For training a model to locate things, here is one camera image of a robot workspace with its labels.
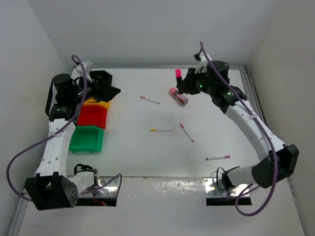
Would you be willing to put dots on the black storage bin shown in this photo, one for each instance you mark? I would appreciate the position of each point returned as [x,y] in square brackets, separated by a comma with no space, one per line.
[102,76]

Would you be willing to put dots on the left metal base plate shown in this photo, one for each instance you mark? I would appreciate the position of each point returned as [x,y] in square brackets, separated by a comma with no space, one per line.
[105,187]

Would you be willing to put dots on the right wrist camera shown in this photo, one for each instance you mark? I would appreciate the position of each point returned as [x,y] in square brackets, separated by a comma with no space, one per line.
[202,62]

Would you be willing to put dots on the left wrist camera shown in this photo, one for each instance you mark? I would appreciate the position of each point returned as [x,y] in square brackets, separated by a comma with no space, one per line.
[87,66]

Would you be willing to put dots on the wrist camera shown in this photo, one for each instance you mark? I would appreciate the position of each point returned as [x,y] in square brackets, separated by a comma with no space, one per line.
[202,62]
[87,66]

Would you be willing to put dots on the white pen yellow cap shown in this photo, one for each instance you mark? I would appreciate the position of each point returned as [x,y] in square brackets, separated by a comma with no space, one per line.
[161,130]

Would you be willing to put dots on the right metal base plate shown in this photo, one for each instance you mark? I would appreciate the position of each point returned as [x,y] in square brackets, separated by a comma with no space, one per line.
[212,191]

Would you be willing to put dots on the red storage bin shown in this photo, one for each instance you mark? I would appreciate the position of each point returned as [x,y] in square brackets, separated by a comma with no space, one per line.
[93,115]

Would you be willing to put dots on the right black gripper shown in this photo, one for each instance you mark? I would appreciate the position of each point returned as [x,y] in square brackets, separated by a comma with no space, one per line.
[187,84]

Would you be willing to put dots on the metal base plate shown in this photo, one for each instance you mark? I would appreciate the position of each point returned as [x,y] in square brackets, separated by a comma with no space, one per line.
[212,191]
[105,187]

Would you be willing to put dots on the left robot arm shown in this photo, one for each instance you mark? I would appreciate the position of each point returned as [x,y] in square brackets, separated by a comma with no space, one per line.
[50,188]

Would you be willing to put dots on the yellow storage bin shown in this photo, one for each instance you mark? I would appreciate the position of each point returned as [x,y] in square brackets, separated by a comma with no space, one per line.
[92,101]

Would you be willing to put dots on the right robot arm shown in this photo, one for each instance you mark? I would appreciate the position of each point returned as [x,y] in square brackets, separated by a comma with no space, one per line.
[277,160]

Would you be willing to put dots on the green storage bin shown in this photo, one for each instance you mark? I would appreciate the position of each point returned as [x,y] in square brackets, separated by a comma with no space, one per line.
[86,139]

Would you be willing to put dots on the white pen pink cap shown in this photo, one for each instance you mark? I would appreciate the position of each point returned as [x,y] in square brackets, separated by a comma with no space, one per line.
[188,135]

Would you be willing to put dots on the white pen orange cap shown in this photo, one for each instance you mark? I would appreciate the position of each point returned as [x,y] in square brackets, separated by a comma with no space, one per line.
[150,100]

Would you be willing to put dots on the pink capped glue bottle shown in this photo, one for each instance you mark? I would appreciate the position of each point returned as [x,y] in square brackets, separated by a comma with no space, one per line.
[179,97]

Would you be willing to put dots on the pink black highlighter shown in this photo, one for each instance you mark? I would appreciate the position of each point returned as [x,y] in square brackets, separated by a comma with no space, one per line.
[178,75]

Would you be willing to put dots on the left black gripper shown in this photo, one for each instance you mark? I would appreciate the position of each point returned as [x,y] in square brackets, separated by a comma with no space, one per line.
[104,95]

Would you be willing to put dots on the white pen purple cap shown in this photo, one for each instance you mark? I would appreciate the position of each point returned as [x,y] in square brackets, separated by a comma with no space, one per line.
[218,157]

